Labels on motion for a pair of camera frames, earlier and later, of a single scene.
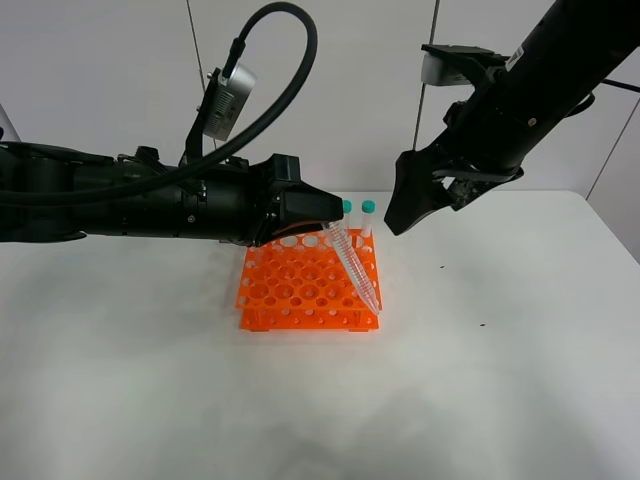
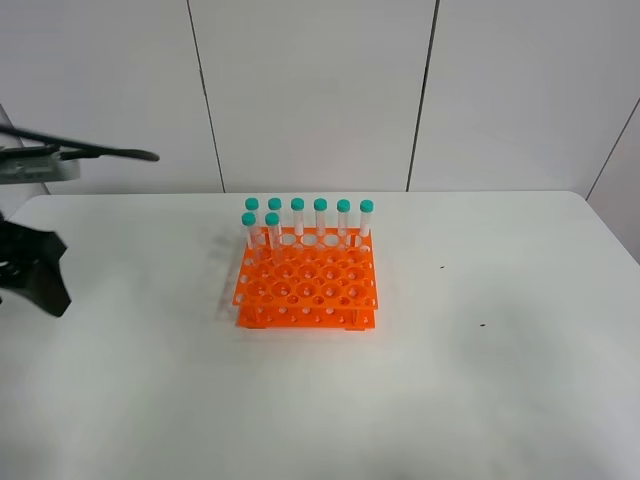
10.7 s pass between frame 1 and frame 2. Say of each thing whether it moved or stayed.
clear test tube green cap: moved
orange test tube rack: stayed
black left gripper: moved
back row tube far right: stayed
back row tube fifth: stayed
